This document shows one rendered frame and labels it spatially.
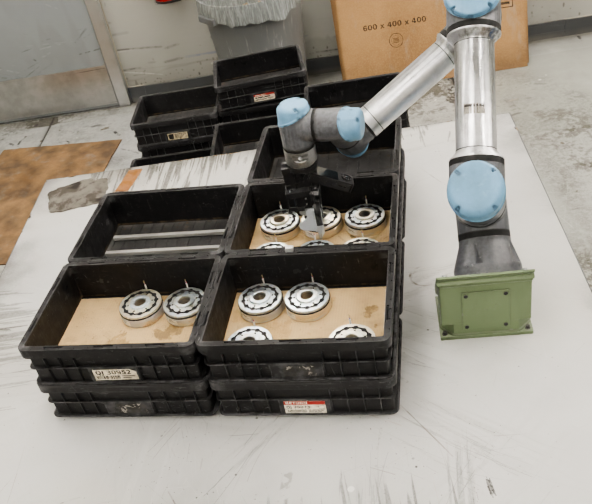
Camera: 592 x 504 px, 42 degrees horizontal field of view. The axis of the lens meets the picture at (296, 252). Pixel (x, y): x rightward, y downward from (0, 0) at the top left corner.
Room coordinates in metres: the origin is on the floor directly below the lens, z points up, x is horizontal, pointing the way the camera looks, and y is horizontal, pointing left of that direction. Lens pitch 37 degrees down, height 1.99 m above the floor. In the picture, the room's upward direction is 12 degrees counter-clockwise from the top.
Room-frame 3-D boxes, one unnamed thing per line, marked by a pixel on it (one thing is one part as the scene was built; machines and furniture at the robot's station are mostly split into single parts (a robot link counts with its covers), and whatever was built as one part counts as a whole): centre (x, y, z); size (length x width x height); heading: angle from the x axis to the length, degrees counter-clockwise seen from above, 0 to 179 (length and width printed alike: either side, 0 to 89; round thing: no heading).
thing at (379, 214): (1.59, -0.19, 0.86); 0.10 x 0.10 x 0.01
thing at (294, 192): (1.59, -0.05, 0.99); 0.09 x 0.08 x 0.12; 83
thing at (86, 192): (2.27, 0.68, 0.71); 0.22 x 0.19 x 0.01; 83
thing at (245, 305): (1.36, 0.10, 0.86); 0.10 x 0.10 x 0.01
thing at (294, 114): (1.59, -0.06, 1.15); 0.09 x 0.08 x 0.11; 69
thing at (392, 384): (1.26, 0.01, 0.76); 0.40 x 0.30 x 0.12; 75
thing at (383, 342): (1.26, 0.01, 0.92); 0.40 x 0.30 x 0.02; 75
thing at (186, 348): (1.36, 0.40, 0.92); 0.40 x 0.30 x 0.02; 75
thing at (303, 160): (1.59, -0.06, 1.07); 0.08 x 0.08 x 0.05
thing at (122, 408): (1.36, 0.40, 0.76); 0.40 x 0.30 x 0.12; 75
